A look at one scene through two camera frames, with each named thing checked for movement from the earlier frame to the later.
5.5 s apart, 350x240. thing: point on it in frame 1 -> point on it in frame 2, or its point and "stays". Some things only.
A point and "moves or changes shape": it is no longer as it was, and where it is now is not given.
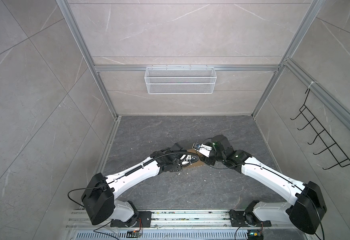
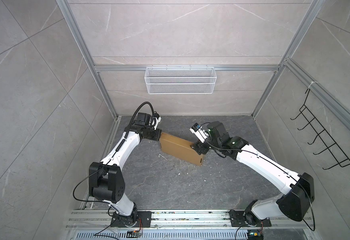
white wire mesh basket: x=178 y=80 stays
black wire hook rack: x=343 y=160 stays
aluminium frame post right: x=311 y=11 stays
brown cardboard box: x=199 y=163 moves or changes shape
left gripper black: x=179 y=168 -> x=157 y=132
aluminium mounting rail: x=180 y=225 stays
